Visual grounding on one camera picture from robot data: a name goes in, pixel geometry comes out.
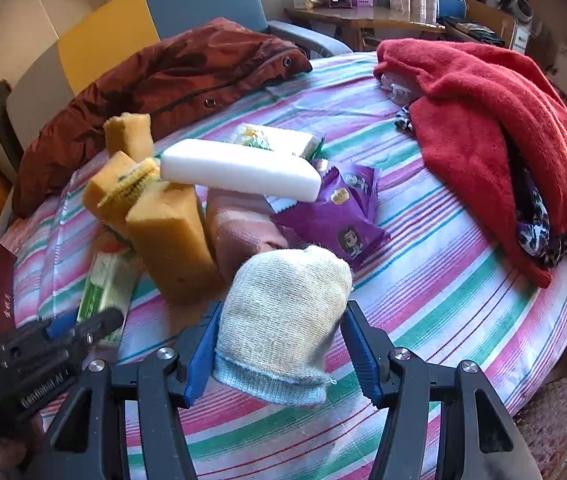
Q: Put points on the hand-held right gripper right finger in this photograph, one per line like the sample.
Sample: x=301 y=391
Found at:
x=363 y=355

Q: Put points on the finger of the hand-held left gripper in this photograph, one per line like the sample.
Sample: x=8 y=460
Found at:
x=103 y=324
x=63 y=325

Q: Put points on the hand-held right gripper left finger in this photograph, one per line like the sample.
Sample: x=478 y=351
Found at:
x=203 y=355

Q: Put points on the green and white toothpaste box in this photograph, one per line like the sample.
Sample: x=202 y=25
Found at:
x=103 y=290

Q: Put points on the cream knit sock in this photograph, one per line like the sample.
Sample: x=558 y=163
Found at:
x=278 y=310

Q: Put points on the white foam block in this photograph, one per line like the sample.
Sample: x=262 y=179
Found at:
x=238 y=170

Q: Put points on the dark red box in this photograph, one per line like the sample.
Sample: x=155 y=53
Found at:
x=3 y=290

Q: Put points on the orange snack packet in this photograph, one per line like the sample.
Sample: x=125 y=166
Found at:
x=113 y=242

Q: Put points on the large yellow sponge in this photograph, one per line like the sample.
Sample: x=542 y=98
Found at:
x=173 y=245

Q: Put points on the pink towel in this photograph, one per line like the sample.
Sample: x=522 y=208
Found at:
x=243 y=235

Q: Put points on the woven rattan chair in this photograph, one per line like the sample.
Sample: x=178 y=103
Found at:
x=558 y=420

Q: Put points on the dark patterned garment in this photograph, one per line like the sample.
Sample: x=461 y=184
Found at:
x=533 y=230

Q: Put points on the white floral tissue pack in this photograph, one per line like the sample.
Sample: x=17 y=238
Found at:
x=283 y=140

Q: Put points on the black and white scrunchie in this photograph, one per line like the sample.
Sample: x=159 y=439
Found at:
x=404 y=119

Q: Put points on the brown red jacket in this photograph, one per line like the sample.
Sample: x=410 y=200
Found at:
x=163 y=80

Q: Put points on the white hair clip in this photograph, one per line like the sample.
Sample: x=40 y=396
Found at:
x=398 y=91

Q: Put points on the red fleece sweater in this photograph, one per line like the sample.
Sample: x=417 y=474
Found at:
x=488 y=110

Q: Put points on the grey yellow blue chair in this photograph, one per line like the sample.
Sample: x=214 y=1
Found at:
x=108 y=45

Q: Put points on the wooden side table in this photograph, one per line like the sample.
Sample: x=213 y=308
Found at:
x=363 y=17

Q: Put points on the small purple box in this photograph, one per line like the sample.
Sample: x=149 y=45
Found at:
x=338 y=2

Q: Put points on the cardboard box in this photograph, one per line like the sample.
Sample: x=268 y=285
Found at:
x=493 y=17

